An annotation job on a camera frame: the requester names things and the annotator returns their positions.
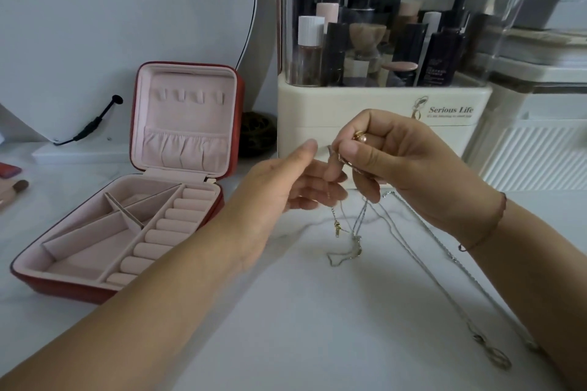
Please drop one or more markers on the pink lidded cosmetic jar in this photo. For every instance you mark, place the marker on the pink lidded cosmetic jar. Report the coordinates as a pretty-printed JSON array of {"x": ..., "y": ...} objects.
[{"x": 399, "y": 66}]

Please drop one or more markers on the round mirror with black rim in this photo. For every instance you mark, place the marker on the round mirror with black rim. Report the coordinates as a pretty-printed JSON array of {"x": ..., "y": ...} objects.
[{"x": 114, "y": 15}]

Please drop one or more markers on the person's left hand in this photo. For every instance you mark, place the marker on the person's left hand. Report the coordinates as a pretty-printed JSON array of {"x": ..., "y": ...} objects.
[{"x": 266, "y": 193}]

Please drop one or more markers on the white ribbed storage box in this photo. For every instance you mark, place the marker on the white ribbed storage box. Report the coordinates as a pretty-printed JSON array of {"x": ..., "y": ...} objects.
[{"x": 536, "y": 152}]

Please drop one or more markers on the person's right forearm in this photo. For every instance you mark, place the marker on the person's right forearm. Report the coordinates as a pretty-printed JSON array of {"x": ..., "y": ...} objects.
[{"x": 536, "y": 276}]

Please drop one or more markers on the cream cosmetic organizer clear lid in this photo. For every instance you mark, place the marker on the cream cosmetic organizer clear lid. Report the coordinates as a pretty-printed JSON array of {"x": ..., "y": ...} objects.
[{"x": 321, "y": 115}]

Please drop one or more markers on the person's left middle finger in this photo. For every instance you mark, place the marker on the person's left middle finger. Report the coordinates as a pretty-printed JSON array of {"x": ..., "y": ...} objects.
[{"x": 321, "y": 191}]

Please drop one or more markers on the group of dark cosmetic bottles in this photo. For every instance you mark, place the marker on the group of dark cosmetic bottles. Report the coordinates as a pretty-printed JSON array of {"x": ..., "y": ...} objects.
[{"x": 334, "y": 51}]

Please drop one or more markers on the person's right thumb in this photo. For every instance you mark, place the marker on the person's right thumb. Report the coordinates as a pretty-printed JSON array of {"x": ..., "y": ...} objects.
[{"x": 367, "y": 154}]

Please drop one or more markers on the person's right hand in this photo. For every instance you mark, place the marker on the person's right hand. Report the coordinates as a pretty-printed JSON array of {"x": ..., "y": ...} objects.
[{"x": 426, "y": 175}]

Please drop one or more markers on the white cosmetic tube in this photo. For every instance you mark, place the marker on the white cosmetic tube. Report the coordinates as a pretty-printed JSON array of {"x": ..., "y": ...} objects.
[{"x": 431, "y": 22}]

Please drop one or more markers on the pink capped bottle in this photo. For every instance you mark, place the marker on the pink capped bottle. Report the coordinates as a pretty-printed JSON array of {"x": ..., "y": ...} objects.
[{"x": 327, "y": 10}]

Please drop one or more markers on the white capped clear bottle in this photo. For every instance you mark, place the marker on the white capped clear bottle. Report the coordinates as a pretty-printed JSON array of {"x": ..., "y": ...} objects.
[{"x": 311, "y": 31}]

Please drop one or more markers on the red jewelry box pink lining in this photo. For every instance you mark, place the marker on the red jewelry box pink lining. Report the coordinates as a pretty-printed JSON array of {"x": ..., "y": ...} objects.
[{"x": 183, "y": 129}]

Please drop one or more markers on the clear lidded storage container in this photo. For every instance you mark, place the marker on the clear lidded storage container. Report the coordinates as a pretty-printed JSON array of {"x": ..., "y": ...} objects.
[{"x": 541, "y": 54}]

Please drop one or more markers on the beige makeup sponge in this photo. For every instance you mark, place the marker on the beige makeup sponge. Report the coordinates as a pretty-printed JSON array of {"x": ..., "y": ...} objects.
[{"x": 367, "y": 35}]

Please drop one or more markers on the person's left thumb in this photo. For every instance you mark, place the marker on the person's left thumb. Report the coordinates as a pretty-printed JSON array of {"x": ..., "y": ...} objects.
[{"x": 298, "y": 157}]

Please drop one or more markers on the person's left forearm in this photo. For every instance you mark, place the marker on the person's left forearm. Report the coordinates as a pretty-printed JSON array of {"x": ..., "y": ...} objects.
[{"x": 137, "y": 303}]

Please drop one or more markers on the red flat cosmetic case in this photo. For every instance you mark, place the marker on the red flat cosmetic case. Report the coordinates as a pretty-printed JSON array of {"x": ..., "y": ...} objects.
[{"x": 8, "y": 170}]

